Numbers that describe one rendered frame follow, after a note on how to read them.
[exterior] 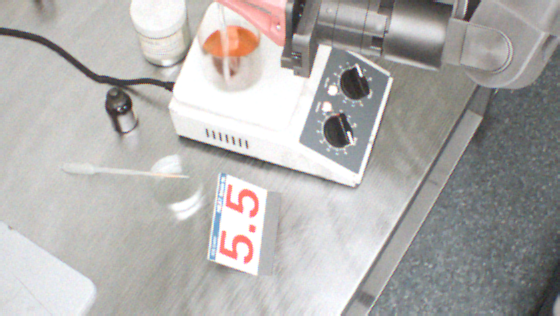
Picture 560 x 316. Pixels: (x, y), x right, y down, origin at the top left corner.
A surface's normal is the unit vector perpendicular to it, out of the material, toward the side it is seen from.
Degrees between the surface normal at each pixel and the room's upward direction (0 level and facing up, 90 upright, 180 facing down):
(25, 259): 0
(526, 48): 36
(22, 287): 0
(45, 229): 0
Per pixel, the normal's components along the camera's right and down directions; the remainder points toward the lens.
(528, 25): -0.45, 0.06
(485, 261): -0.02, -0.39
